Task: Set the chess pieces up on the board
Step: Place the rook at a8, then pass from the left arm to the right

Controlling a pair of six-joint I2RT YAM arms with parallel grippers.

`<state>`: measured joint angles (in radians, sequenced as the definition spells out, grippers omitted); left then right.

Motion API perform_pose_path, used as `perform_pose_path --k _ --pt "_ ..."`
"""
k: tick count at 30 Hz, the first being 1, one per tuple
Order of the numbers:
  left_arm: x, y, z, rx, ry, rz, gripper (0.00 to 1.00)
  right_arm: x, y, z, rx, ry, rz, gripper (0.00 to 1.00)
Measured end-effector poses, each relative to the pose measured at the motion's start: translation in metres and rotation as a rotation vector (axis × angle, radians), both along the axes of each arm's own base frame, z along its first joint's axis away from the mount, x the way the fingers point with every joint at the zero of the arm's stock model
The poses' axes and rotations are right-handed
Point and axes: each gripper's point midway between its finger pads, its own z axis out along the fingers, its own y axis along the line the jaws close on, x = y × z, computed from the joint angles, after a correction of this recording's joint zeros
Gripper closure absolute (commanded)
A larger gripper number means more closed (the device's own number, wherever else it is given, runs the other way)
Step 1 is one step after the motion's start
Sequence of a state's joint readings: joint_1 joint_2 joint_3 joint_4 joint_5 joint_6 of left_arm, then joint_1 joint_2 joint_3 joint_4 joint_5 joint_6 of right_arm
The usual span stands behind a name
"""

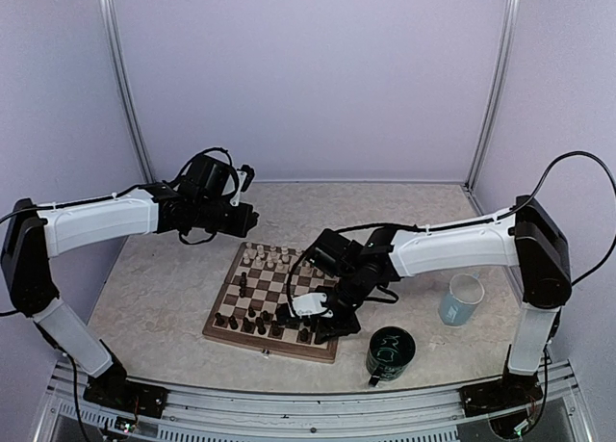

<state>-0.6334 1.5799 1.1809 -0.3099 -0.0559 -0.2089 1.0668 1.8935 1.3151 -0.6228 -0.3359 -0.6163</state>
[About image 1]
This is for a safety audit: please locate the right aluminium post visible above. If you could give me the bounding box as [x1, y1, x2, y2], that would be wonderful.
[465, 0, 521, 194]

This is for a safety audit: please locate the light blue mug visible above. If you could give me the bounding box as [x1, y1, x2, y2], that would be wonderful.
[438, 273, 485, 327]

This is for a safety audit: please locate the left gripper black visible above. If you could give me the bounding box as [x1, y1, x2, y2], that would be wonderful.
[194, 196, 256, 238]

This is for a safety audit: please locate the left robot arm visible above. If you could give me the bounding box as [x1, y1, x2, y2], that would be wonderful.
[1, 147, 258, 408]

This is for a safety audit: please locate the aluminium post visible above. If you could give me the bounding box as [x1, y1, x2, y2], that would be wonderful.
[465, 0, 521, 194]
[99, 0, 156, 183]

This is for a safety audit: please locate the dark pawn standing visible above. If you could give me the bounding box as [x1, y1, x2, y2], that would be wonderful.
[255, 311, 270, 335]

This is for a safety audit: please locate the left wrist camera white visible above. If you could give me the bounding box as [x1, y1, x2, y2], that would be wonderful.
[223, 165, 255, 207]

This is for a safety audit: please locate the dark knight back row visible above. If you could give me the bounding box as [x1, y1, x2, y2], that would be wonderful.
[228, 315, 239, 330]

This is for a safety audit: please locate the dark back row piece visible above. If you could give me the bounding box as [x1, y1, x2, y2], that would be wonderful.
[242, 317, 254, 334]

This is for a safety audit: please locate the dark king piece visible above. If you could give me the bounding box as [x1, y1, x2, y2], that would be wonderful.
[239, 272, 247, 298]

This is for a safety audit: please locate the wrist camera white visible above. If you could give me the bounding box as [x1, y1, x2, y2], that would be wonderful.
[288, 292, 333, 318]
[223, 165, 255, 207]

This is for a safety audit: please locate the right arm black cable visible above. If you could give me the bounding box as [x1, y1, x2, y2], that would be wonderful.
[495, 150, 616, 289]

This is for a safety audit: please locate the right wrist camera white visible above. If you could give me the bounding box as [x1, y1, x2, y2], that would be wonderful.
[288, 292, 333, 318]

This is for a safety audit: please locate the dark green mug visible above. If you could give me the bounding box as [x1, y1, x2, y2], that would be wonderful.
[365, 326, 416, 387]

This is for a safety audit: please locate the aluminium front rail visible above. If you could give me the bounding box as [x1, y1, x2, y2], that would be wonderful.
[30, 360, 599, 441]

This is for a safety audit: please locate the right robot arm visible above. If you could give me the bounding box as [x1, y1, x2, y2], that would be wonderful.
[275, 195, 573, 407]

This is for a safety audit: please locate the left aluminium post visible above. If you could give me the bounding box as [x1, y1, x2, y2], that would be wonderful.
[99, 0, 156, 183]

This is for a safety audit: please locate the wooden chessboard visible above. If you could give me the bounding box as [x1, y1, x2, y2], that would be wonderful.
[202, 242, 338, 364]

